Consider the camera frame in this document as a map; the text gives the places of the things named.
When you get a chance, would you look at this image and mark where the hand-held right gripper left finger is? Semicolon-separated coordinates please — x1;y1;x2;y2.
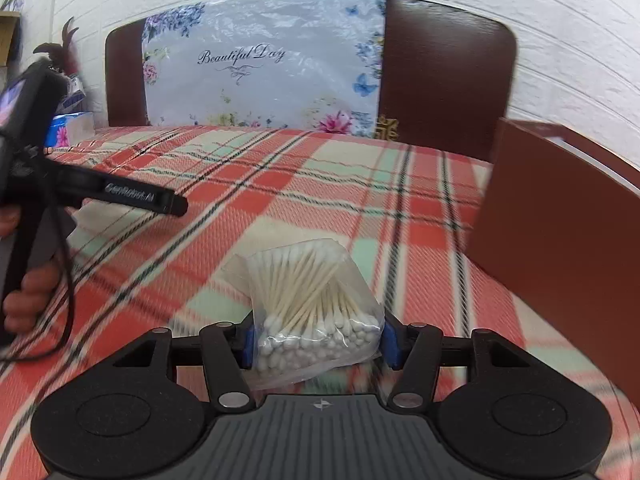
112;312;257;409

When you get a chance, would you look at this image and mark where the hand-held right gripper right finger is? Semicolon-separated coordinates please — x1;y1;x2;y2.
379;314;531;409

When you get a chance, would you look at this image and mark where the bag of cotton swabs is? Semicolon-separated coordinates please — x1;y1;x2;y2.
220;237;387;391

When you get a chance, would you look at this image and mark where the person's left hand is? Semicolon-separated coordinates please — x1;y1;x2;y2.
0;264;64;336

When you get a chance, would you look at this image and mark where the blue floral tissue pack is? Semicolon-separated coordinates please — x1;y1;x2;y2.
44;111;97;149

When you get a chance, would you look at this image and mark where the red white blue packet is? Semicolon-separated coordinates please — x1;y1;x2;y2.
54;76;87;114

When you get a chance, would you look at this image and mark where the dark red feather decoration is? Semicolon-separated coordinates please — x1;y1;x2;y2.
32;16;84;77

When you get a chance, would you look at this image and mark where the plaid blanket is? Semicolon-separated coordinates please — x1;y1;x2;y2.
0;124;640;480

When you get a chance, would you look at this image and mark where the floral plastic bag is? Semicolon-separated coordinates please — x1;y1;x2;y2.
141;0;387;137

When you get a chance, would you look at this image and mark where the cardboard box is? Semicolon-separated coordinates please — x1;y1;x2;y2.
0;10;23;69

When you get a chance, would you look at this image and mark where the gold headboard ornament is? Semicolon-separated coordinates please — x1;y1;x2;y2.
376;114;400;142

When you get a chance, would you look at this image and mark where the brown headboard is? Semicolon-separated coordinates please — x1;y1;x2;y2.
104;0;519;164

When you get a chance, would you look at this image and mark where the black cable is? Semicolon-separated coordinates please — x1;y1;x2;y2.
0;199;77;363

